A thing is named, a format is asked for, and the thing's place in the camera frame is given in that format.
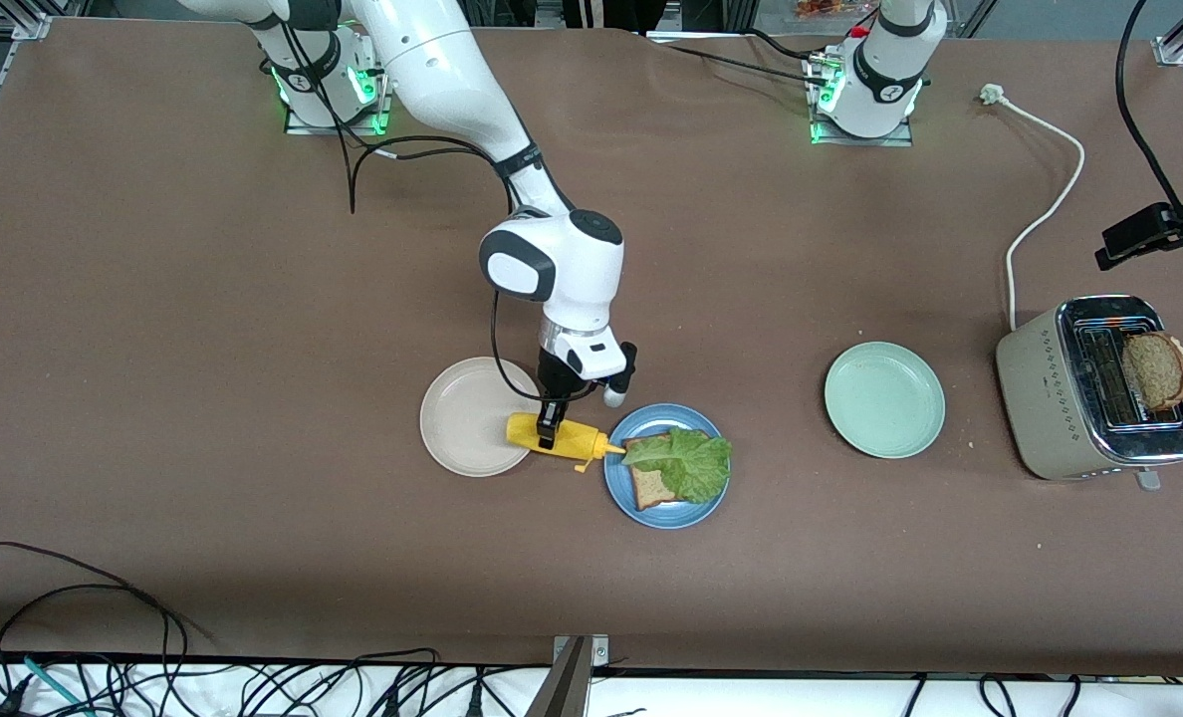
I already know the teal cable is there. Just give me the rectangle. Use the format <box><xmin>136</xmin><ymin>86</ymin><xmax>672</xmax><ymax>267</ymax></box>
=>
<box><xmin>0</xmin><ymin>647</ymin><xmax>90</xmax><ymax>717</ymax></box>

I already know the brown bread slice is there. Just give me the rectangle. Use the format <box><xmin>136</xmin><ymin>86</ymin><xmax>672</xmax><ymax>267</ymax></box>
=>
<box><xmin>1121</xmin><ymin>332</ymin><xmax>1183</xmax><ymax>412</ymax></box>
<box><xmin>621</xmin><ymin>433</ymin><xmax>692</xmax><ymax>512</ymax></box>

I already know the blue plate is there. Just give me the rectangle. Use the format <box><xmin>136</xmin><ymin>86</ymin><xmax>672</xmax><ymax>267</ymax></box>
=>
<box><xmin>603</xmin><ymin>402</ymin><xmax>732</xmax><ymax>530</ymax></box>

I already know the green lettuce leaf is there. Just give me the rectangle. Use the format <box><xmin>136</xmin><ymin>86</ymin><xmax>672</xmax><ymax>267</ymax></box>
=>
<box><xmin>619</xmin><ymin>428</ymin><xmax>733</xmax><ymax>505</ymax></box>

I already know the pale beige plate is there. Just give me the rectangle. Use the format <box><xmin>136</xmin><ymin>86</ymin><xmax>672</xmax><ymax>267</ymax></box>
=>
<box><xmin>419</xmin><ymin>357</ymin><xmax>543</xmax><ymax>479</ymax></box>

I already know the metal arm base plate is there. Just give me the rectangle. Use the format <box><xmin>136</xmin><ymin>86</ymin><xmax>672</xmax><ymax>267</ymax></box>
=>
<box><xmin>807</xmin><ymin>50</ymin><xmax>916</xmax><ymax>147</ymax></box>
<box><xmin>285</xmin><ymin>42</ymin><xmax>398</xmax><ymax>135</ymax></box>

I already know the yellow squeeze bottle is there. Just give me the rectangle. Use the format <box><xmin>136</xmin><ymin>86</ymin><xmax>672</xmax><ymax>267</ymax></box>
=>
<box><xmin>507</xmin><ymin>412</ymin><xmax>627</xmax><ymax>474</ymax></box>

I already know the mint green plate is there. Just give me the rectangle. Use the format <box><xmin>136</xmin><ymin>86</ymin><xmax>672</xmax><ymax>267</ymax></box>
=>
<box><xmin>824</xmin><ymin>342</ymin><xmax>947</xmax><ymax>460</ymax></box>

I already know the thin black cable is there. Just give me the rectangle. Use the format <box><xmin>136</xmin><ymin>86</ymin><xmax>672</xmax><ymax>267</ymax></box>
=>
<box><xmin>666</xmin><ymin>28</ymin><xmax>831</xmax><ymax>91</ymax></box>

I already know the silver beige toaster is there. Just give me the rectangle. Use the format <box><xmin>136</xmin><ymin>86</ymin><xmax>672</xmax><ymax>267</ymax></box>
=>
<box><xmin>995</xmin><ymin>295</ymin><xmax>1183</xmax><ymax>491</ymax></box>

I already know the grey metal post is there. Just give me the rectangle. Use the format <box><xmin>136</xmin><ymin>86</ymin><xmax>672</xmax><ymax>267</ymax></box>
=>
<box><xmin>524</xmin><ymin>637</ymin><xmax>592</xmax><ymax>717</ymax></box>

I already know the white power cord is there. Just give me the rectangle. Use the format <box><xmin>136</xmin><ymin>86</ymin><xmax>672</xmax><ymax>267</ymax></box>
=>
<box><xmin>980</xmin><ymin>84</ymin><xmax>1087</xmax><ymax>332</ymax></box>

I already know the silver metal bracket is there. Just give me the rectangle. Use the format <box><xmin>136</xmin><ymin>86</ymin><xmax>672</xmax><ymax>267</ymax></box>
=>
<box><xmin>552</xmin><ymin>634</ymin><xmax>610</xmax><ymax>666</ymax></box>

